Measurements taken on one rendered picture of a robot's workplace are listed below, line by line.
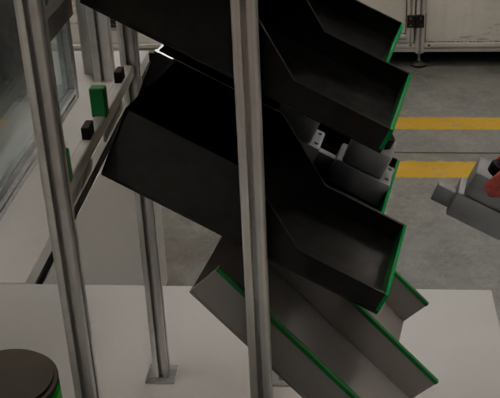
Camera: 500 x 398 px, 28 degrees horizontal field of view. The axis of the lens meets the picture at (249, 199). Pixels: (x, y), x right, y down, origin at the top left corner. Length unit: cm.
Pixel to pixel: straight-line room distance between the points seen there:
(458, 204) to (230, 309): 28
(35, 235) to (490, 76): 335
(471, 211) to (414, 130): 314
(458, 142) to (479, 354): 273
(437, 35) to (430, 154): 102
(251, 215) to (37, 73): 21
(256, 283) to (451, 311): 65
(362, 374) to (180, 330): 45
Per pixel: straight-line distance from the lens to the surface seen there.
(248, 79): 80
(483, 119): 433
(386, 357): 109
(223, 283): 93
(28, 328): 152
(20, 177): 193
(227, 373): 137
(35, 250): 171
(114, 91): 108
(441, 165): 391
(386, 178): 106
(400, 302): 123
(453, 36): 489
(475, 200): 107
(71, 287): 91
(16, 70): 190
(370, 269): 95
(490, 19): 488
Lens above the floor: 170
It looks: 28 degrees down
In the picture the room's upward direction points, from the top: 3 degrees counter-clockwise
